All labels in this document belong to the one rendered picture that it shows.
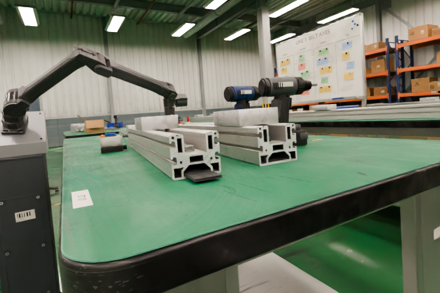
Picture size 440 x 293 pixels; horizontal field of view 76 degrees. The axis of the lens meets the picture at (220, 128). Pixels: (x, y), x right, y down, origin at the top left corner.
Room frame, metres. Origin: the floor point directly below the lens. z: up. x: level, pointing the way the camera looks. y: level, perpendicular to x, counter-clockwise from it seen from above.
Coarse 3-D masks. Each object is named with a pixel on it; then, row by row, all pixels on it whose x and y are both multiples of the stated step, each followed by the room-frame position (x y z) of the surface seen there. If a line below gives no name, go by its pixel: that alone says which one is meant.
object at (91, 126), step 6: (90, 120) 3.22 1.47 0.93; (96, 120) 3.24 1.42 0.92; (102, 120) 3.27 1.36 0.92; (84, 126) 3.41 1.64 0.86; (90, 126) 3.19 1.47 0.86; (96, 126) 3.21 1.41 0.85; (102, 126) 3.24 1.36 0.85; (90, 132) 3.21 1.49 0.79; (96, 132) 3.24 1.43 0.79; (432, 138) 3.37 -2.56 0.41; (438, 138) 3.32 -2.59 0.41
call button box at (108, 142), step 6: (102, 138) 1.07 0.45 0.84; (108, 138) 1.07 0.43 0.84; (114, 138) 1.08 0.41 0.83; (120, 138) 1.09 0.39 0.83; (102, 144) 1.06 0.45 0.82; (108, 144) 1.07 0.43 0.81; (114, 144) 1.08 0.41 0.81; (120, 144) 1.09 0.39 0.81; (102, 150) 1.06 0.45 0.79; (108, 150) 1.07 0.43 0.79; (114, 150) 1.08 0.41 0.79; (120, 150) 1.09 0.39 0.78
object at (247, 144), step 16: (192, 128) 1.01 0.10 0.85; (208, 128) 0.86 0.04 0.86; (224, 128) 0.75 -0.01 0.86; (240, 128) 0.66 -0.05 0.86; (256, 128) 0.60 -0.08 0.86; (272, 128) 0.67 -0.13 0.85; (288, 128) 0.63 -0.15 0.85; (224, 144) 0.79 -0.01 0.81; (240, 144) 0.67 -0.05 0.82; (256, 144) 0.60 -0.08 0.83; (272, 144) 0.61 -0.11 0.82; (288, 144) 0.62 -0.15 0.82; (240, 160) 0.68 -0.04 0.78; (256, 160) 0.61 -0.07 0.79; (272, 160) 0.62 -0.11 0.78; (288, 160) 0.62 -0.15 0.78
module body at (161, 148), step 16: (128, 128) 1.24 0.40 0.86; (176, 128) 0.81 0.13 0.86; (144, 144) 0.82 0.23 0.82; (160, 144) 0.61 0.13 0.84; (176, 144) 0.52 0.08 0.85; (192, 144) 0.63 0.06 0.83; (208, 144) 0.57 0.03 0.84; (160, 160) 0.61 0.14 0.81; (176, 160) 0.53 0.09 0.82; (192, 160) 0.56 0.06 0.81; (208, 160) 0.55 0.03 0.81; (176, 176) 0.54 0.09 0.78
